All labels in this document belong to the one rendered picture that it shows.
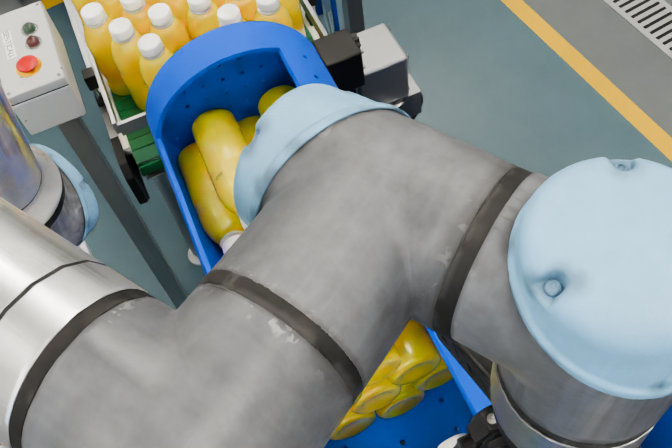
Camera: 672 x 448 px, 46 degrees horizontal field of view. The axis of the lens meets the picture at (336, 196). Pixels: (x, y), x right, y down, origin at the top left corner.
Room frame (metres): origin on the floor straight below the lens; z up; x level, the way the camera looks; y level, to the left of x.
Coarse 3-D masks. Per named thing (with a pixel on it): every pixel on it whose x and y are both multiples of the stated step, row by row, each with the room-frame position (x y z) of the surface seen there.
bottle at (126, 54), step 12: (132, 36) 1.02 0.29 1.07; (120, 48) 1.01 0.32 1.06; (132, 48) 1.01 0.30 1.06; (120, 60) 1.01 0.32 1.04; (132, 60) 1.00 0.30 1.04; (120, 72) 1.02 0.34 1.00; (132, 72) 1.00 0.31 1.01; (132, 84) 1.00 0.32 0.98; (144, 84) 1.00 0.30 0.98; (132, 96) 1.02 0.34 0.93; (144, 96) 1.00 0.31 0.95; (144, 108) 1.00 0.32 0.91
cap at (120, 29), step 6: (120, 18) 1.05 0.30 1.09; (126, 18) 1.05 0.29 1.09; (114, 24) 1.04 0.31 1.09; (120, 24) 1.03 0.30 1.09; (126, 24) 1.03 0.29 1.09; (114, 30) 1.02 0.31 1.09; (120, 30) 1.02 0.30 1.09; (126, 30) 1.02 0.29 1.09; (132, 30) 1.03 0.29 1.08; (114, 36) 1.02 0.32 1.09; (120, 36) 1.01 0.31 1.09; (126, 36) 1.02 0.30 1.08
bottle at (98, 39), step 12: (96, 24) 1.07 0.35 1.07; (108, 24) 1.07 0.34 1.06; (84, 36) 1.07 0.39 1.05; (96, 36) 1.06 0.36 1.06; (108, 36) 1.06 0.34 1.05; (96, 48) 1.05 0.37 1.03; (108, 48) 1.05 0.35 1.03; (96, 60) 1.06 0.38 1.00; (108, 60) 1.05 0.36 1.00; (108, 72) 1.05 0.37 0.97; (108, 84) 1.06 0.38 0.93; (120, 84) 1.05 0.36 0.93
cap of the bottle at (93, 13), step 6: (84, 6) 1.10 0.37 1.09; (90, 6) 1.09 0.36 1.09; (96, 6) 1.09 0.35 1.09; (84, 12) 1.08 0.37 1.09; (90, 12) 1.08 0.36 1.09; (96, 12) 1.08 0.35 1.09; (102, 12) 1.08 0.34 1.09; (84, 18) 1.07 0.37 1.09; (90, 18) 1.06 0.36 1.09; (96, 18) 1.07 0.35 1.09; (102, 18) 1.07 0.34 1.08; (90, 24) 1.07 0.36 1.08
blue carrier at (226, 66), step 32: (224, 32) 0.82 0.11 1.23; (256, 32) 0.82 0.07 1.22; (288, 32) 0.84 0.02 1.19; (192, 64) 0.78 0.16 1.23; (224, 64) 0.83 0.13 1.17; (256, 64) 0.84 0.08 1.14; (288, 64) 0.76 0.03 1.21; (320, 64) 0.80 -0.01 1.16; (160, 96) 0.77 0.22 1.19; (192, 96) 0.81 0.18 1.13; (224, 96) 0.82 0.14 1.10; (256, 96) 0.84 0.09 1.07; (160, 128) 0.75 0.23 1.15; (192, 224) 0.59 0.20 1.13; (448, 352) 0.31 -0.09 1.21; (448, 384) 0.35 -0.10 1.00; (416, 416) 0.32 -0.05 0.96; (448, 416) 0.31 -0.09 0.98
